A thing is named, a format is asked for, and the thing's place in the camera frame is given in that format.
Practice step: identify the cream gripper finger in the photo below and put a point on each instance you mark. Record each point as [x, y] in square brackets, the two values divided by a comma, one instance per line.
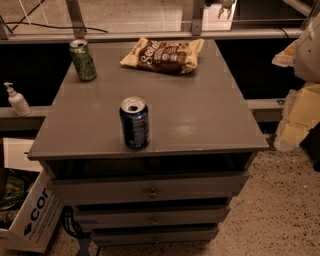
[286, 57]
[300, 114]

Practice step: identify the blue pepsi can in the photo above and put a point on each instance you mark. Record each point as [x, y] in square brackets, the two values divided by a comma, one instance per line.
[135, 123]

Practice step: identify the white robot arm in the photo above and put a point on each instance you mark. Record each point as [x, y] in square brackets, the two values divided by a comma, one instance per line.
[307, 56]

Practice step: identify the green soda can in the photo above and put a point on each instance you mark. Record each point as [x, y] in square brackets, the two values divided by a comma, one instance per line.
[82, 59]

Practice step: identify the brown chip bag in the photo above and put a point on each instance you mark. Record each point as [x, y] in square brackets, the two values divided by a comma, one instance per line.
[164, 56]

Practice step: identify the grey drawer cabinet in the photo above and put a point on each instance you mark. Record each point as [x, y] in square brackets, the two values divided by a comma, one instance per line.
[202, 140]

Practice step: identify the white pump bottle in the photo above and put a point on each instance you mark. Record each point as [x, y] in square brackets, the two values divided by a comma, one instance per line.
[17, 101]

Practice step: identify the white cardboard box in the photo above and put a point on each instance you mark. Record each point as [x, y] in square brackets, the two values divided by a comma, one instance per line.
[33, 226]

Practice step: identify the grey metal rail frame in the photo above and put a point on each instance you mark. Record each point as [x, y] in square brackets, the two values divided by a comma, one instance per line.
[51, 21]

